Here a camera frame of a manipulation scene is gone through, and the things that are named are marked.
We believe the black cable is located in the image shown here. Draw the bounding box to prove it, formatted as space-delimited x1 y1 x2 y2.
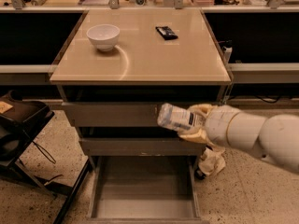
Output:
253 94 288 105

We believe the black cart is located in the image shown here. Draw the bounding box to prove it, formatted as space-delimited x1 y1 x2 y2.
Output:
0 91 91 224

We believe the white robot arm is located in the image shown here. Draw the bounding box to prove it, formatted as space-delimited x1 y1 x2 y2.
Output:
178 104 299 174

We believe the grey bottom drawer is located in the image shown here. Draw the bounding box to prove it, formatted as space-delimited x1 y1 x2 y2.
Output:
84 156 209 224

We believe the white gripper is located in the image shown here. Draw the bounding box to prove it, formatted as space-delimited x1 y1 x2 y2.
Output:
178 104 241 147

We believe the blue label plastic bottle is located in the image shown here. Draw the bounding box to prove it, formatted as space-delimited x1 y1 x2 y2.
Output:
157 104 206 133

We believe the white ceramic bowl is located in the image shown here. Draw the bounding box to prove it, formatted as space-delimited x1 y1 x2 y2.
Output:
86 24 120 51

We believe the grey top drawer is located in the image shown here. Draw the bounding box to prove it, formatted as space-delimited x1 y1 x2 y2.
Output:
63 85 221 127

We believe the grey middle drawer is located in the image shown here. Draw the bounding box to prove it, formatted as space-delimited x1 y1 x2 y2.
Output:
77 127 206 156

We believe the grey drawer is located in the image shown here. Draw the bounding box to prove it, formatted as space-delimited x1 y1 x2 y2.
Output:
77 127 206 156
84 156 209 224
63 85 221 127

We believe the grey drawer cabinet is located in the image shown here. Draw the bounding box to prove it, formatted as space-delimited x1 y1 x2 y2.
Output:
48 7 235 224

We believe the black snack packet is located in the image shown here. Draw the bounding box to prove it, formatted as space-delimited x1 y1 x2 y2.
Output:
155 26 178 40

